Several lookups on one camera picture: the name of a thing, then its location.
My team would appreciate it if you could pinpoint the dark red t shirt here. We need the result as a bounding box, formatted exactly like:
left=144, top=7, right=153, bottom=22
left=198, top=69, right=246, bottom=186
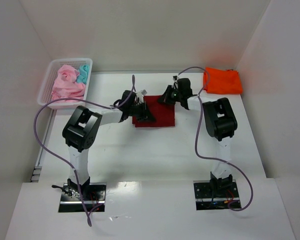
left=132, top=95, right=176, bottom=128

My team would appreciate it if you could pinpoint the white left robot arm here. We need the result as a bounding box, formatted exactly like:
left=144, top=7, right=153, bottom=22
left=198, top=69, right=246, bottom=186
left=62, top=89, right=156, bottom=196

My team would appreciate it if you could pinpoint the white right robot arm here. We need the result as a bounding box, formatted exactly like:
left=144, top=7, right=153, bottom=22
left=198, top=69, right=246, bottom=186
left=158, top=76, right=238, bottom=198

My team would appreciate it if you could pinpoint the orange folded t shirt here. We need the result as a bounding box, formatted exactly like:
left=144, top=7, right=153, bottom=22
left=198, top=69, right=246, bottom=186
left=203, top=67, right=243, bottom=95

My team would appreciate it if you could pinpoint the teal t shirt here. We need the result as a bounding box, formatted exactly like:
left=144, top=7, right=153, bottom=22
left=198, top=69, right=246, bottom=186
left=76, top=64, right=90, bottom=85

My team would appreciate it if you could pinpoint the white plastic laundry basket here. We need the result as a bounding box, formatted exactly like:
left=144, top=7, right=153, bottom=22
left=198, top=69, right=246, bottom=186
left=37, top=57, right=93, bottom=106

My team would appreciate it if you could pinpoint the pink t shirt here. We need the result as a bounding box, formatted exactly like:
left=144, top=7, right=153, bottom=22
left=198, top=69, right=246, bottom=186
left=51, top=64, right=86, bottom=100

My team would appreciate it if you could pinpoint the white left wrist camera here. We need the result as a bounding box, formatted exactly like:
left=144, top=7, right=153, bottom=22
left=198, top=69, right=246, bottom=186
left=136, top=89, right=147, bottom=99

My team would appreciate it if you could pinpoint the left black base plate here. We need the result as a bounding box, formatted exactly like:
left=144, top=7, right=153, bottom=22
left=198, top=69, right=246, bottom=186
left=58, top=183, right=106, bottom=213

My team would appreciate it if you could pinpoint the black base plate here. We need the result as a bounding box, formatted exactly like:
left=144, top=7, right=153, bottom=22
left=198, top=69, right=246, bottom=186
left=58, top=183, right=106, bottom=213
left=193, top=180, right=242, bottom=211

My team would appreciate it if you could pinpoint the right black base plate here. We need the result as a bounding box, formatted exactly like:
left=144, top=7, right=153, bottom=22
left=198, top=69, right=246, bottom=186
left=193, top=180, right=242, bottom=211

